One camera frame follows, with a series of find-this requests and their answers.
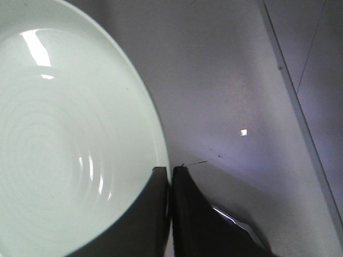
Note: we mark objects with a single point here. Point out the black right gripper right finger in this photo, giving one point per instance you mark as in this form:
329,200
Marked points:
198,230

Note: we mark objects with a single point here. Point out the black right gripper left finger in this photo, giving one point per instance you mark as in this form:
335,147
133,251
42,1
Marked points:
144,227

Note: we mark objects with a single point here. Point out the pale green round plate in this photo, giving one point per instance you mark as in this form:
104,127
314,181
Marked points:
80,134

